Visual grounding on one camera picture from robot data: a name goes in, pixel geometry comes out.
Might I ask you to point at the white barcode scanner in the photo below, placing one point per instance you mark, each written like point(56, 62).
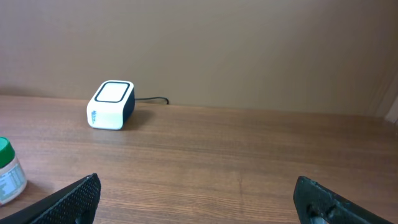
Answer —
point(112, 105)

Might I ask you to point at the green lid jar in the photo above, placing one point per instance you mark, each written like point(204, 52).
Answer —
point(13, 179)

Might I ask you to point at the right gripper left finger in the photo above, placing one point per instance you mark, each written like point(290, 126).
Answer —
point(74, 204)

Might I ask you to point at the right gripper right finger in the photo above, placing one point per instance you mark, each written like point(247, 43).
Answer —
point(315, 203)

